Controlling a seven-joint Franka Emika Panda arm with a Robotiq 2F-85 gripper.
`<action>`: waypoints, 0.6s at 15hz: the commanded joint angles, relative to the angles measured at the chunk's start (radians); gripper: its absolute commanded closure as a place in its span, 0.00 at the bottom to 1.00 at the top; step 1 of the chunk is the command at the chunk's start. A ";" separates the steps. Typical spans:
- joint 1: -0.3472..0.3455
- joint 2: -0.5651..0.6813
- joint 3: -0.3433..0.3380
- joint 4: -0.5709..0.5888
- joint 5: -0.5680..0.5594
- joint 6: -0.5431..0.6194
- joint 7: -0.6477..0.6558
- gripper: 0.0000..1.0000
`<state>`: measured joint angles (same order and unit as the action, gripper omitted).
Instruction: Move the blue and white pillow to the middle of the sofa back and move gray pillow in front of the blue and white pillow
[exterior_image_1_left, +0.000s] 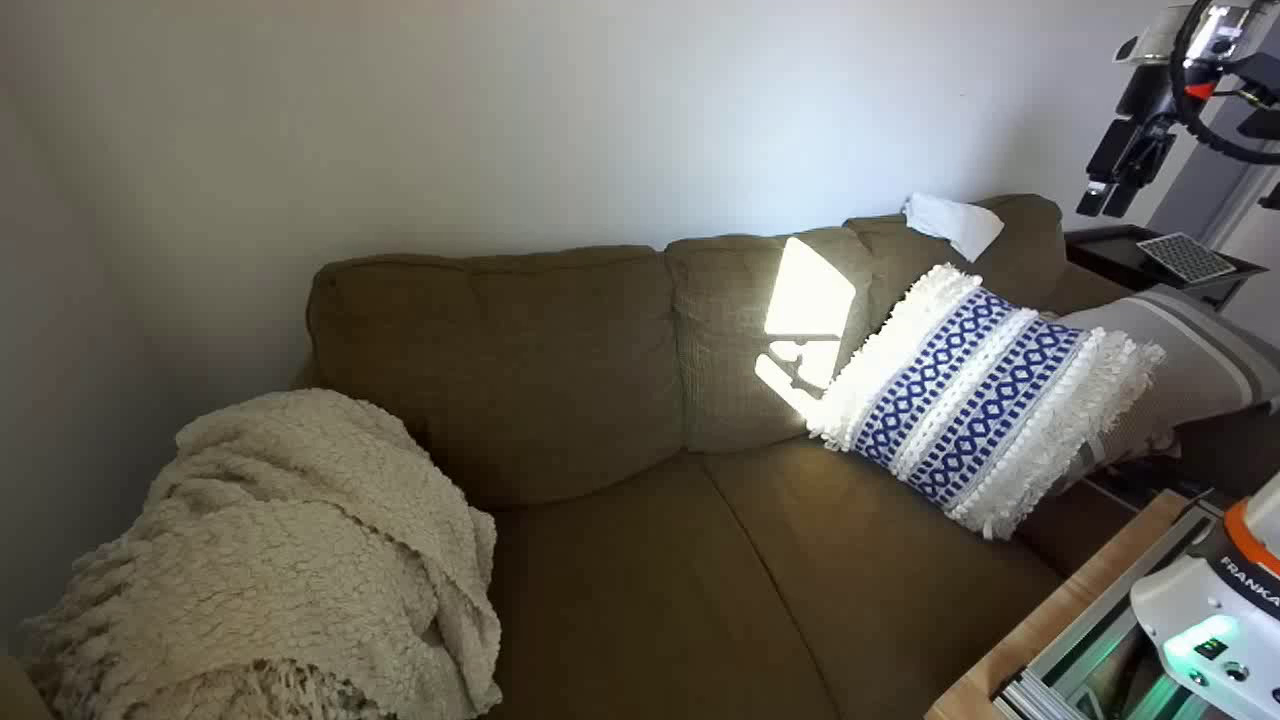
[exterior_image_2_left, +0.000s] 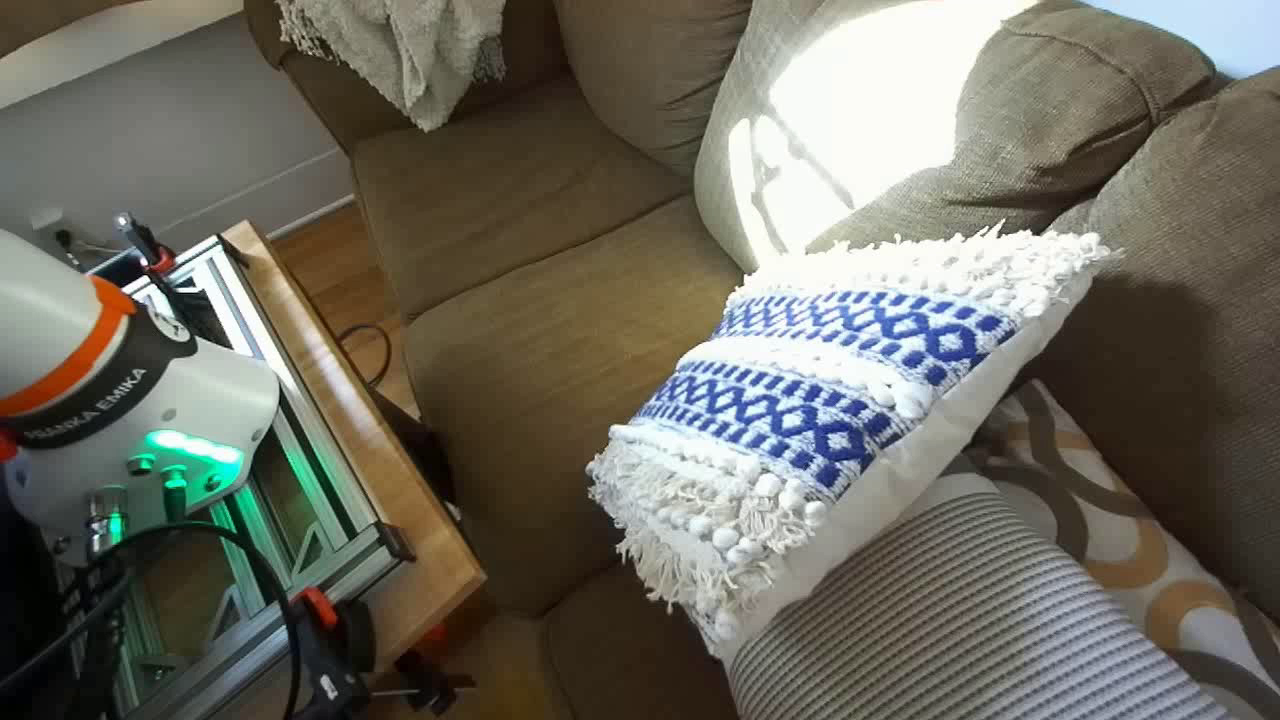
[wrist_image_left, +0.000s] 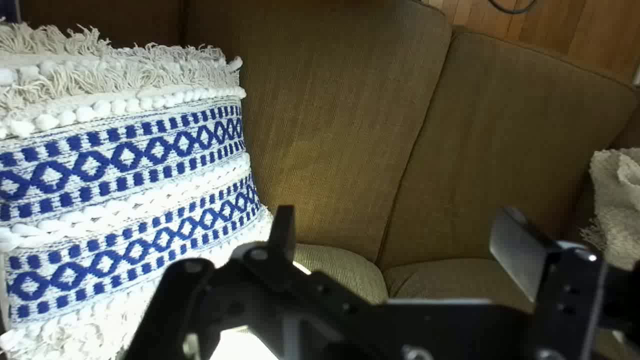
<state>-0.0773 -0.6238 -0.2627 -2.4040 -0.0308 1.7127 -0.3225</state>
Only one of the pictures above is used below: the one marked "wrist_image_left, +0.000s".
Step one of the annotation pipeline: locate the blue and white fringed pillow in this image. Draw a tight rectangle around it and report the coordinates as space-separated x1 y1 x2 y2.
0 19 275 360

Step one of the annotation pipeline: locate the brown fabric sofa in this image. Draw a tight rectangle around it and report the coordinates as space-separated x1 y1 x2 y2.
0 0 640 360

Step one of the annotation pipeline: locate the black cable on floor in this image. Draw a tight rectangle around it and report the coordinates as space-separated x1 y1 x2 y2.
487 0 539 17

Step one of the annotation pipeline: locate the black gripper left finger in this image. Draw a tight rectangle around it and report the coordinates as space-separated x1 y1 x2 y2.
125 205 388 360

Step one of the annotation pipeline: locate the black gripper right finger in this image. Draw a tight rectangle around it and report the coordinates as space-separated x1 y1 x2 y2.
487 206 640 360

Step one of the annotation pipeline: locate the cream knitted throw blanket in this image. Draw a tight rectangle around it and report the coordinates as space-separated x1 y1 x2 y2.
577 146 640 270

